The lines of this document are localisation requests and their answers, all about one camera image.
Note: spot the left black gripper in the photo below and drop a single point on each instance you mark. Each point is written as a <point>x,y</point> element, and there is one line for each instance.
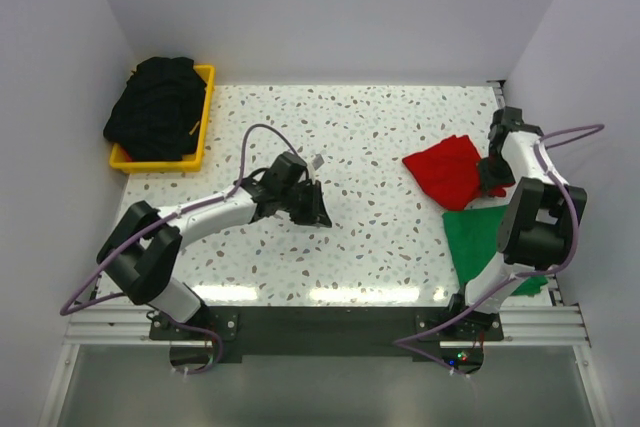
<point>315,214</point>

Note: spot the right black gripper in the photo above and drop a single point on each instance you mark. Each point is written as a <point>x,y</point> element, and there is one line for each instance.
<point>487,181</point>

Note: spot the red t-shirt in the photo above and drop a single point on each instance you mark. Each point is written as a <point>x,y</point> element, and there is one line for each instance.
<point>447,173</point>

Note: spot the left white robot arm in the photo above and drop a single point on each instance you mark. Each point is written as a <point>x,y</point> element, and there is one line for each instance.
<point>140,254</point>

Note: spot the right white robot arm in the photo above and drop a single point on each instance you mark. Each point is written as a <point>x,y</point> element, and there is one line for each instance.
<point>538,232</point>

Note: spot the folded green t-shirt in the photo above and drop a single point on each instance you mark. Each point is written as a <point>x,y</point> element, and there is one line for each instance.
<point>471,237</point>

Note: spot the yellow plastic tray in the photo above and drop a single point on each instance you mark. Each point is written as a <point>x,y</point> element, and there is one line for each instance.
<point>119,159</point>

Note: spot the black t-shirt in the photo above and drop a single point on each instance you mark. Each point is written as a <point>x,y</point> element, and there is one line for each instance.
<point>158,115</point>

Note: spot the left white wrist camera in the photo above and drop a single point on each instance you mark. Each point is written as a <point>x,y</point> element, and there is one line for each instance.
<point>315,163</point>

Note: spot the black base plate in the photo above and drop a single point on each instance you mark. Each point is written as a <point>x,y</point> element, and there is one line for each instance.
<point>228,334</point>

